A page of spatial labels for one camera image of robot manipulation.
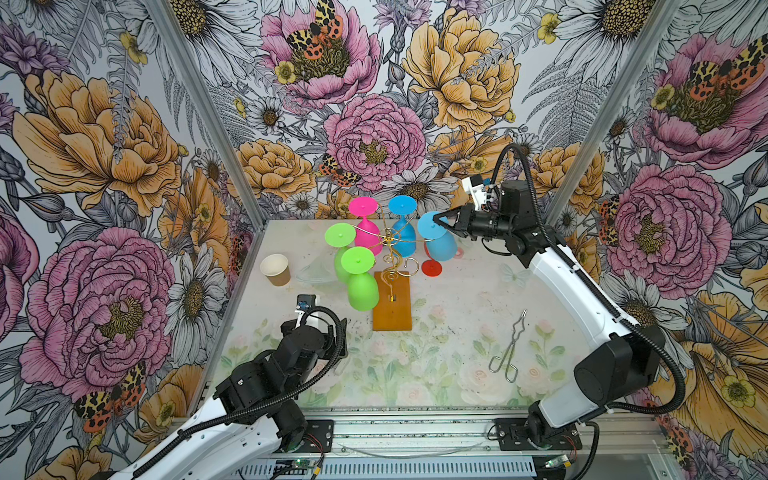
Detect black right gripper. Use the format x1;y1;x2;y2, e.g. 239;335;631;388
434;201;516;242

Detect blue wine glass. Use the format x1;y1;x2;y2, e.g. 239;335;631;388
417;211;458;262
388;195;417;258

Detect red wine glass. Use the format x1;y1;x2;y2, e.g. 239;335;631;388
421;243;443;278

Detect green wine glass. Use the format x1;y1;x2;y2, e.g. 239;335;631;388
341;247;380;312
324;223;356;284

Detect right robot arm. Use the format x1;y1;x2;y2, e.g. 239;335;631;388
433;143;686;449

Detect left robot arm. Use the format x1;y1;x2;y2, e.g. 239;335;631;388
96;306;348;479

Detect pink wine glass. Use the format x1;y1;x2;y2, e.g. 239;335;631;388
349;197;383;256

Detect brown paper cup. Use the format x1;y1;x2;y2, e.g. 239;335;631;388
259;254;291;287

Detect metal tongs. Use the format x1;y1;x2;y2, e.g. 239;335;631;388
488;309;528;384

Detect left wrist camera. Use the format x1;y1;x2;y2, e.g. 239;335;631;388
295;294;319;328

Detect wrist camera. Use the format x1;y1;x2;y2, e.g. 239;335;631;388
295;294;319;328
461;175;499;212

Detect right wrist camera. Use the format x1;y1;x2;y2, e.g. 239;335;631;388
461;175;499;212

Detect gold wire glass rack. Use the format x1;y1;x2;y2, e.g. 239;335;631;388
372;222;421;332

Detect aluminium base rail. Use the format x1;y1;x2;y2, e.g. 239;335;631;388
233;409;684;479

